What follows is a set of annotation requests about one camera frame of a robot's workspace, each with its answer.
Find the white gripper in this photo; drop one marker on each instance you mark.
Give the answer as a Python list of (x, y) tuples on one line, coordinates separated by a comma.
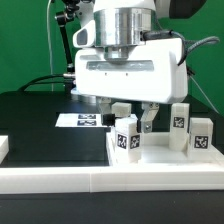
[(152, 72)]

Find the white square table top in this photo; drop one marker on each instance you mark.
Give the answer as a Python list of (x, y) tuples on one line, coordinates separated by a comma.
[(154, 149)]

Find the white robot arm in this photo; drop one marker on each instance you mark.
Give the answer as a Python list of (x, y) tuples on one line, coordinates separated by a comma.
[(124, 54)]

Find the white sheet with tag markers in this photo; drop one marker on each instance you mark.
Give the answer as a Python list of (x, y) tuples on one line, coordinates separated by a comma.
[(92, 120)]

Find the white U-shaped obstacle fence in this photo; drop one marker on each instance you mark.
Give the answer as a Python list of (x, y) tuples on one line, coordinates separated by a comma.
[(134, 177)]

